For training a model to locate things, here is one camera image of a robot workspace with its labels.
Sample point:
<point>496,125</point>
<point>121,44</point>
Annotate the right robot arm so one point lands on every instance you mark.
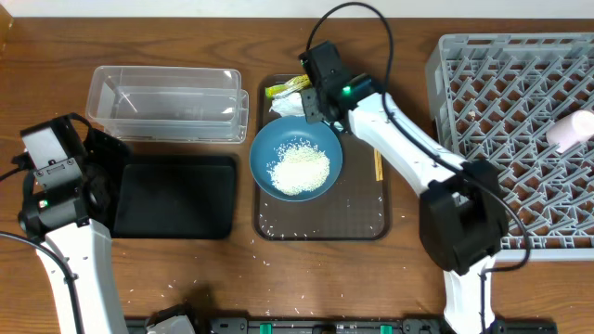
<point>461,218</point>

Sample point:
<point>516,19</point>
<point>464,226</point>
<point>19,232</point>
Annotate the pile of white rice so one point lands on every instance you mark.
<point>301,167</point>

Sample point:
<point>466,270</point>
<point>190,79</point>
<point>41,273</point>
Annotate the pink cup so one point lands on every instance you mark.
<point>571,130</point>

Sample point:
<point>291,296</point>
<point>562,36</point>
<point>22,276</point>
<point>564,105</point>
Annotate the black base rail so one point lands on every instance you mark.
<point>182,318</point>

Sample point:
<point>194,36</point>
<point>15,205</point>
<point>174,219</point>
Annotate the grey dishwasher rack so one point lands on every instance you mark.
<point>494,97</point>

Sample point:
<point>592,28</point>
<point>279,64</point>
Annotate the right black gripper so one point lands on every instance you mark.
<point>316,98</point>

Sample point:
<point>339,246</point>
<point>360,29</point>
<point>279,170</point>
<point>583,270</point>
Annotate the dark blue plate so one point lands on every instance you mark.
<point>284,130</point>

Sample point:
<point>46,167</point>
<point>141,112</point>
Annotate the left wooden chopstick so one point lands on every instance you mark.
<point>376,164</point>

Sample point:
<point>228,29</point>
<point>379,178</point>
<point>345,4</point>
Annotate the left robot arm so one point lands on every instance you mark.
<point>69,199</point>

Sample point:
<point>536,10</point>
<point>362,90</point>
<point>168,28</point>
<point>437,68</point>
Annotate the dark brown serving tray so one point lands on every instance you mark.
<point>356,207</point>

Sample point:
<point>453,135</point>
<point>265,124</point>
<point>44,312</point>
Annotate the crumpled white tissue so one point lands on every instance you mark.
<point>290,105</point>

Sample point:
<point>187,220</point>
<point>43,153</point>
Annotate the black plastic bin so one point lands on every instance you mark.
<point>176,196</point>

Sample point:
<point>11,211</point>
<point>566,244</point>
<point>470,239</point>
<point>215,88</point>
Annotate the clear plastic bin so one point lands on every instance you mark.
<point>169,104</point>

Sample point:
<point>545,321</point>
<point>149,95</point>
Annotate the green yellow snack wrapper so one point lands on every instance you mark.
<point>293,85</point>

